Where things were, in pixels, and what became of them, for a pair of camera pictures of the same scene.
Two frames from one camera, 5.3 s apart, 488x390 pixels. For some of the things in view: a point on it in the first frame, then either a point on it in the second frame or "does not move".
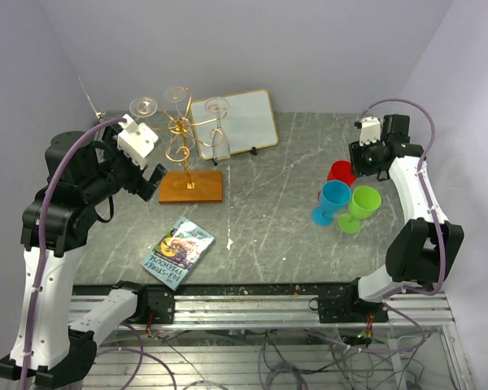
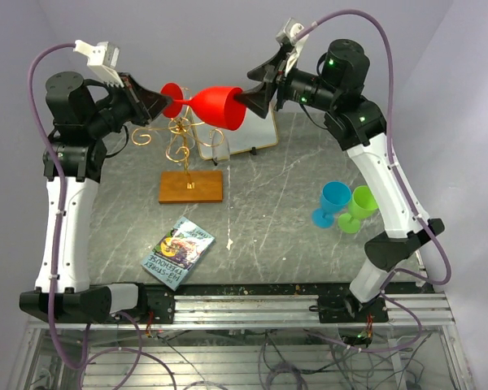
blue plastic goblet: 334,195 does not move
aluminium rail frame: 282,337 does not move
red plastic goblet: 342,171 -> 215,105
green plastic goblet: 364,203 does not move
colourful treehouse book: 176,255 does not move
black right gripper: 356,154 -> 271,71
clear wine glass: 220,147 does not move
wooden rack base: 173,187 does not move
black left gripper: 138,184 -> 145,104
